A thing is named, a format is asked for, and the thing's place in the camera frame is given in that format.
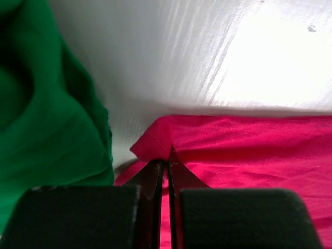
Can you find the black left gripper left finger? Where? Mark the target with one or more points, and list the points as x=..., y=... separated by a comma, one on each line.
x=126, y=216

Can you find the pink t shirt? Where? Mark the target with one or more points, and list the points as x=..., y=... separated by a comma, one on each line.
x=229, y=151

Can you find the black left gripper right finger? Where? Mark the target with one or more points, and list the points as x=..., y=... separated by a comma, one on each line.
x=205, y=217

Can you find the green folded t shirt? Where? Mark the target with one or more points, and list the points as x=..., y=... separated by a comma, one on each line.
x=54, y=129

